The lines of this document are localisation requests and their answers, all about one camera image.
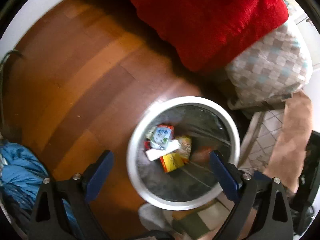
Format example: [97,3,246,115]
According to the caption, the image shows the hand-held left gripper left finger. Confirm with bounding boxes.
[27,149,115,240]

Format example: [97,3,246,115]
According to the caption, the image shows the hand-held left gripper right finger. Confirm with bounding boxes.
[209,150,294,240]

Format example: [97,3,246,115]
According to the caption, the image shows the red drink can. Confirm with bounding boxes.
[194,146,213,162]

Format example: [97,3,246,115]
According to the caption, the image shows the white-rimmed waste bin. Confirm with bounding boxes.
[126,96,242,211]

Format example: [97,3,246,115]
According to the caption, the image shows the orange peanut snack packet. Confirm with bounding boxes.
[175,135,192,159]

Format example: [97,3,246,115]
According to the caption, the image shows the yellow cardboard box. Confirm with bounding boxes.
[160,152,190,173]

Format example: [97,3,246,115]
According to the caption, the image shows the white and pink box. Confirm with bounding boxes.
[146,140,180,161]

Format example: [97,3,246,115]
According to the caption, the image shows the blue and white milk carton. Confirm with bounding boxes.
[150,124,175,150]

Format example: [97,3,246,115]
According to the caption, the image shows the light slipper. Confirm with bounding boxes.
[139,203,175,232]

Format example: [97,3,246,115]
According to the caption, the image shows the blue cloth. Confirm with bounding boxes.
[0,141,80,240]

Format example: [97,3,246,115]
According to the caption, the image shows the grey checkered bed sheet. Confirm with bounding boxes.
[225,21,313,105]

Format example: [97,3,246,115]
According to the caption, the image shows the red blanket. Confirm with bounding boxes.
[96,0,289,73]

